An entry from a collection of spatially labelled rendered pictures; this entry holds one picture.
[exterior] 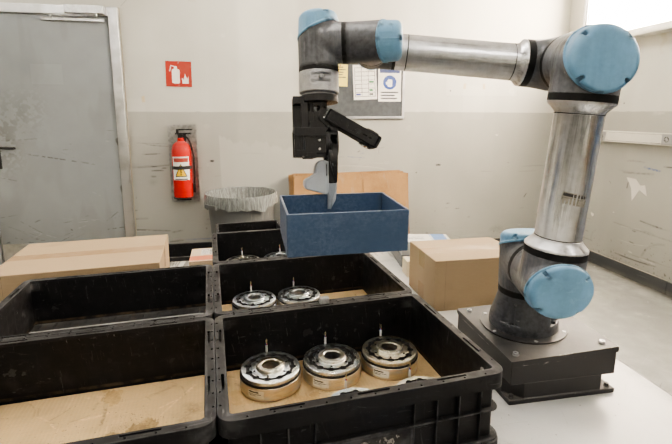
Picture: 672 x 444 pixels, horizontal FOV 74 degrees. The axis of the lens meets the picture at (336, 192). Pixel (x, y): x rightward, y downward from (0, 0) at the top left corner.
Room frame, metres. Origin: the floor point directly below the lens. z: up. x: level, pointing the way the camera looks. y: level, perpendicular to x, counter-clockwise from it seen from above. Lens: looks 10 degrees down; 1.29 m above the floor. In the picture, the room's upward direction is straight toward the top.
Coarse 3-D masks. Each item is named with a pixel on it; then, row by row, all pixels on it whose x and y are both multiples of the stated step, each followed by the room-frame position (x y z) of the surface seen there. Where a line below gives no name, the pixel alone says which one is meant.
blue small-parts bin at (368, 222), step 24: (288, 216) 0.67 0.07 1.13; (312, 216) 0.68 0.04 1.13; (336, 216) 0.68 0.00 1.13; (360, 216) 0.69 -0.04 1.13; (384, 216) 0.70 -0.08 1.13; (408, 216) 0.71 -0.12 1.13; (288, 240) 0.67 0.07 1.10; (312, 240) 0.68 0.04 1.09; (336, 240) 0.69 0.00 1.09; (360, 240) 0.69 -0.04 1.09; (384, 240) 0.70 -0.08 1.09
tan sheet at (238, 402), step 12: (420, 360) 0.78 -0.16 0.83; (228, 372) 0.74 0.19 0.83; (420, 372) 0.74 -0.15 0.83; (432, 372) 0.74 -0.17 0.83; (228, 384) 0.70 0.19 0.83; (300, 384) 0.70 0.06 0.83; (360, 384) 0.70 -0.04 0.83; (372, 384) 0.70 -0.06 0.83; (384, 384) 0.70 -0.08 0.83; (396, 384) 0.70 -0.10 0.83; (228, 396) 0.67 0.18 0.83; (240, 396) 0.67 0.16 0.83; (300, 396) 0.67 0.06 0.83; (312, 396) 0.67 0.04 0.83; (324, 396) 0.67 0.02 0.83; (240, 408) 0.64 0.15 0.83; (252, 408) 0.64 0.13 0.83
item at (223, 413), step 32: (224, 320) 0.75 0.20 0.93; (224, 352) 0.63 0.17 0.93; (480, 352) 0.63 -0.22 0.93; (224, 384) 0.55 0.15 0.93; (416, 384) 0.55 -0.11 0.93; (448, 384) 0.55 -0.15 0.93; (480, 384) 0.57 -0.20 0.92; (224, 416) 0.48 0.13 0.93; (256, 416) 0.48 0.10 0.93; (288, 416) 0.49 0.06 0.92; (320, 416) 0.50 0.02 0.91; (352, 416) 0.52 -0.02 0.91
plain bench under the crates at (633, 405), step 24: (384, 264) 1.71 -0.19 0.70; (456, 312) 1.27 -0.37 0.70; (624, 384) 0.90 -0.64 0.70; (648, 384) 0.90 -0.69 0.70; (504, 408) 0.82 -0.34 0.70; (528, 408) 0.82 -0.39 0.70; (552, 408) 0.82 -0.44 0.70; (576, 408) 0.82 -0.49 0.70; (600, 408) 0.82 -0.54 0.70; (624, 408) 0.82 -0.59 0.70; (648, 408) 0.82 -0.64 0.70; (504, 432) 0.75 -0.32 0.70; (528, 432) 0.75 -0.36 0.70; (552, 432) 0.75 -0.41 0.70; (576, 432) 0.75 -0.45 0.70; (600, 432) 0.75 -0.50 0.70; (624, 432) 0.75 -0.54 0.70; (648, 432) 0.75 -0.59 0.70
